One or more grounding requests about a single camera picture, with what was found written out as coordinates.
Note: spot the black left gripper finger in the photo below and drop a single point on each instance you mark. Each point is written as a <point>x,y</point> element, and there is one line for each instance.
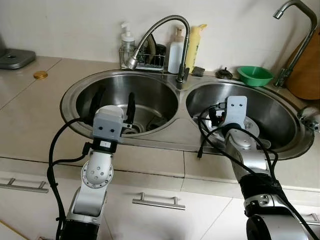
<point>97,102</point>
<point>131,107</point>

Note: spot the white patterned plate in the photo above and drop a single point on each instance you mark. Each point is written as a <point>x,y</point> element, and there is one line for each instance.
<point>252,127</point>

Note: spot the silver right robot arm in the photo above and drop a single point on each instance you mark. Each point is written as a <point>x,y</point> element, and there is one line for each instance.
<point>250,160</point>

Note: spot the stainless steel double sink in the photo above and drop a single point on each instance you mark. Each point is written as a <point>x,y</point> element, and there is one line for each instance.
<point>160,100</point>

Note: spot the black sink stopper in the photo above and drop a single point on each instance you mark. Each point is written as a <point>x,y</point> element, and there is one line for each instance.
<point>223,74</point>

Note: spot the small dark sponge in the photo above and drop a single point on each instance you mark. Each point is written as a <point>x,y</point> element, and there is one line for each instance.
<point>198,71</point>

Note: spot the green plastic bowl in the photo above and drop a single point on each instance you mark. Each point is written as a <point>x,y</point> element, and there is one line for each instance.
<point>255,76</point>

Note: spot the black dish brush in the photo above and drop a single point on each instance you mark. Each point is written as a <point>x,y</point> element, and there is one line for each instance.
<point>160,52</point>

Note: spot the clear soap pump bottle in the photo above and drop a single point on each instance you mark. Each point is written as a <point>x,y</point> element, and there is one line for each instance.
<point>127,45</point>

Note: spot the round gold lid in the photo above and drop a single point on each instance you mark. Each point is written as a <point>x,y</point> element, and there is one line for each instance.
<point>40,75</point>

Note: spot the white plastic bottle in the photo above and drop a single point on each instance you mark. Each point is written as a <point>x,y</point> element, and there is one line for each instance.
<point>175,55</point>

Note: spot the yellow plastic bottle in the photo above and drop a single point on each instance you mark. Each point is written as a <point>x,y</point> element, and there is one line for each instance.
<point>194,47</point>

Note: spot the curved rigid steel faucet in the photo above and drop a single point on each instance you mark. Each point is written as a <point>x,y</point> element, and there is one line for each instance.
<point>283,79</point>

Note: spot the shiny metal object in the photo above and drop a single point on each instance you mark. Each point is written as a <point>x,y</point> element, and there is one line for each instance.
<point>310,117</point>

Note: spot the brown wooden cutting board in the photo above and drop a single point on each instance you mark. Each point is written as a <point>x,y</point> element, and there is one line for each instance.
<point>307,75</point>

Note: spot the grey metal appliance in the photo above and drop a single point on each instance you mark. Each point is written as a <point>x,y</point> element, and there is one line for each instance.
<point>15,59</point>

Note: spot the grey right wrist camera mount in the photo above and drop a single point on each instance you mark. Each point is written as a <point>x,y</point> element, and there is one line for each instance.
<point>236,110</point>

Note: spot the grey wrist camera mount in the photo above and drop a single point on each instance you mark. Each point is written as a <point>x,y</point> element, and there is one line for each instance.
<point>107,125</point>
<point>236,110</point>

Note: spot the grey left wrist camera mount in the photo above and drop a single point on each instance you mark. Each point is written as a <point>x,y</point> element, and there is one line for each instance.
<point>107,125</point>

